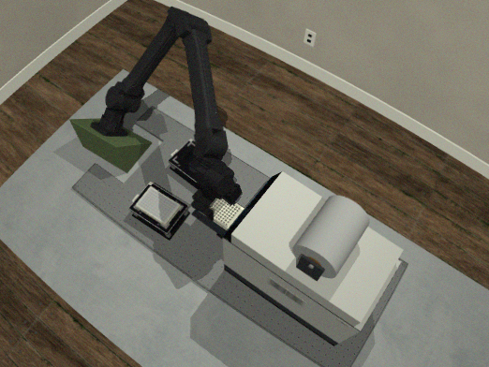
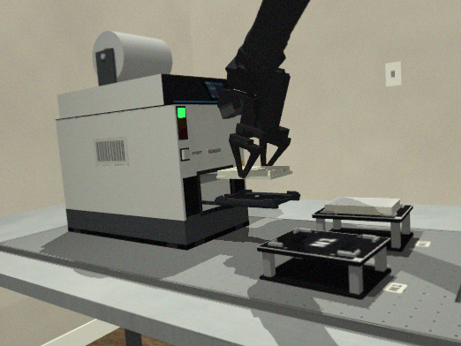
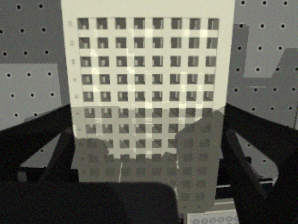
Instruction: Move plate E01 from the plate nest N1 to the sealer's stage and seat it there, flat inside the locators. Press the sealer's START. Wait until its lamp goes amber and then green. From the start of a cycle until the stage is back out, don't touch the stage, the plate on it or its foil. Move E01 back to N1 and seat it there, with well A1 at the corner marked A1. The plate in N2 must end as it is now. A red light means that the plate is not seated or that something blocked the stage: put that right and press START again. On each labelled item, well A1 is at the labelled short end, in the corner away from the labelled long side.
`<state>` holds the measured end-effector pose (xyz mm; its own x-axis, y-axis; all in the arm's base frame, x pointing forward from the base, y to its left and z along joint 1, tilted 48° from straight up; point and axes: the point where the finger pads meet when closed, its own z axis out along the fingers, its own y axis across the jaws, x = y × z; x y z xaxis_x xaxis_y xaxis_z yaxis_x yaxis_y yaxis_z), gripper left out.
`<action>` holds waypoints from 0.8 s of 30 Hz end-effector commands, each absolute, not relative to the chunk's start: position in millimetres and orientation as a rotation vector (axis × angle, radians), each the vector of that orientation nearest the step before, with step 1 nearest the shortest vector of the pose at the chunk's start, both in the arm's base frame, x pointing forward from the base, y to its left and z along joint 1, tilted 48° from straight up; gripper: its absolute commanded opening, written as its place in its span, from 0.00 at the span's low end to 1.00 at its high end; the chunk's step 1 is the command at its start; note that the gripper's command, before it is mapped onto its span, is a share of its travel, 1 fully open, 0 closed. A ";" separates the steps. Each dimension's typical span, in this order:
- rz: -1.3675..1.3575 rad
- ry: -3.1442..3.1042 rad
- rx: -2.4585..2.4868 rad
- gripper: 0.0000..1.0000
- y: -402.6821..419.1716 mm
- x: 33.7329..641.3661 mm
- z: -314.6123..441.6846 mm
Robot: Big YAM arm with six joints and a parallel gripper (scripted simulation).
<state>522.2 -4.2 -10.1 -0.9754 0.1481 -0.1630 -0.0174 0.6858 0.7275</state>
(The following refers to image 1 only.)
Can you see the white multi-well plate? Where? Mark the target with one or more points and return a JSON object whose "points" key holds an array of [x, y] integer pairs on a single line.
{"points": [[158, 206]]}

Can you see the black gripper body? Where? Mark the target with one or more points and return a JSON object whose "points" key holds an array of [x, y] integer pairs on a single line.
{"points": [[198, 196]]}

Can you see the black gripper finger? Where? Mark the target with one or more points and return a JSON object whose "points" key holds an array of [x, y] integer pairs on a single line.
{"points": [[209, 212]]}

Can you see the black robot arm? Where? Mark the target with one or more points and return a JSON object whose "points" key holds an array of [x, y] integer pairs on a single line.
{"points": [[126, 96]]}

